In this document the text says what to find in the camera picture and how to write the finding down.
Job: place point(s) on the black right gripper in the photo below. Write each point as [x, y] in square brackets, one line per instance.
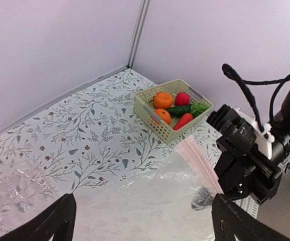
[251, 174]

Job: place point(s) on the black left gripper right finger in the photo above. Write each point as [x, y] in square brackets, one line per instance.
[231, 222]

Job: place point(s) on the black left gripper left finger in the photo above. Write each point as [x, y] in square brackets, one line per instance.
[56, 222]

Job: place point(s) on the clear zip top bag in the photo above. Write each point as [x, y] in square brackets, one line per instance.
[171, 203]

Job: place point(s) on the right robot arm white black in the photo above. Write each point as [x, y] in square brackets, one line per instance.
[273, 135]

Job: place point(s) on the red carrot toy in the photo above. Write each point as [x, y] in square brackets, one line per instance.
[184, 120]

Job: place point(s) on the floral pattern table mat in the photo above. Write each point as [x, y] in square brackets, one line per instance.
[88, 140]

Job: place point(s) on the green cucumber toy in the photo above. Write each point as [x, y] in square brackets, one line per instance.
[178, 111]

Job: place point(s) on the red strawberry toy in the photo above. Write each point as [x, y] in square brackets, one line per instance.
[181, 99]

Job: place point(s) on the beige perforated plastic basket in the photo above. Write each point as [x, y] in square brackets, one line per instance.
[145, 110]

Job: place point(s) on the orange tangerine front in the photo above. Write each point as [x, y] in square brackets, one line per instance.
[164, 115]

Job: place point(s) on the orange tangerine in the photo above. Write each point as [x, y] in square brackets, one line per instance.
[163, 100]
[164, 115]

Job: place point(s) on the orange tangerine rear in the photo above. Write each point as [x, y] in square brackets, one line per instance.
[163, 100]

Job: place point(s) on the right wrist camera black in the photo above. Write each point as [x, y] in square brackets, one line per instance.
[237, 141]

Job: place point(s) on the right aluminium frame post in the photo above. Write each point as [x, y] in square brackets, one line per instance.
[136, 37]

